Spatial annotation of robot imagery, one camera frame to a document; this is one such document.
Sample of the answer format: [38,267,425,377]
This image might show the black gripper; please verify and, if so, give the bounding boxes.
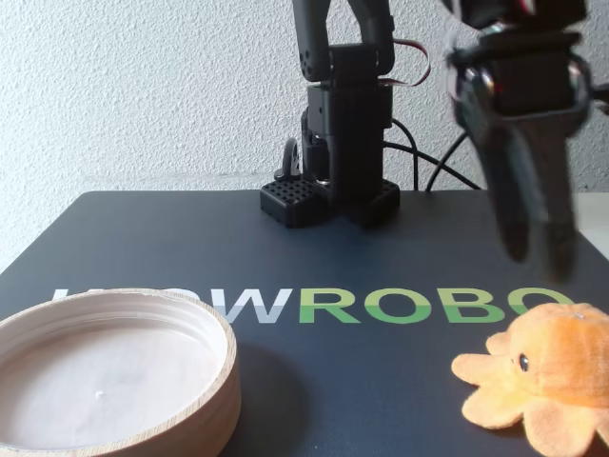
[445,26,595,286]

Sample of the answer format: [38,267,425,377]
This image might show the orange octopus plush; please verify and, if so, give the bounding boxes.
[450,303,609,457]

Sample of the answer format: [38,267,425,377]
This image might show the round wooden box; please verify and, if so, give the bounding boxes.
[0,290,242,457]

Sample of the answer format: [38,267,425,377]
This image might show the dark printed mat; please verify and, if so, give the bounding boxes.
[0,189,609,457]

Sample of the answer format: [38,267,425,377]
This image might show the black table clamp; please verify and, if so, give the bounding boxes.
[277,137,305,182]

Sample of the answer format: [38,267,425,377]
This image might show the black cable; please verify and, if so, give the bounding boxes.
[383,119,482,192]
[424,131,471,192]

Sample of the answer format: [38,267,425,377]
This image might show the red white servo cable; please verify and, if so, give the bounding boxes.
[379,36,433,89]

